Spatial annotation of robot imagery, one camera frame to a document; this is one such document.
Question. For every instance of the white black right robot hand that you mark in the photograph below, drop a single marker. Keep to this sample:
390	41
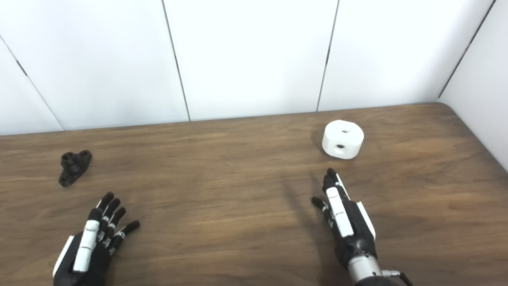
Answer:
351	222

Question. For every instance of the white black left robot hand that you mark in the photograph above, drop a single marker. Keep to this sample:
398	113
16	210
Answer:
85	246

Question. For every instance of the black plastic holder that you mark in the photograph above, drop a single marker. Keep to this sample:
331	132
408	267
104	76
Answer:
73	167

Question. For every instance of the round white plastic piece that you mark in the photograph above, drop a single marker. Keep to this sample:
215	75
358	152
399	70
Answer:
343	139

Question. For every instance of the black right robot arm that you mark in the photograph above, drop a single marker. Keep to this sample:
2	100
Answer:
363	269

